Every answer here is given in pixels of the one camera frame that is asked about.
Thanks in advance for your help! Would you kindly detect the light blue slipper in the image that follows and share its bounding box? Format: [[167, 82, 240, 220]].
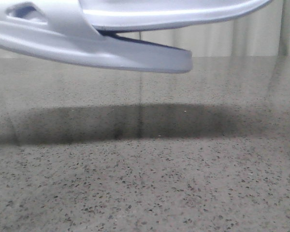
[[0, 0, 193, 73], [80, 0, 269, 32]]

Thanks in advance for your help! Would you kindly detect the pale grey-green curtain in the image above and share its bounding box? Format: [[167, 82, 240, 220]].
[[0, 0, 290, 59]]

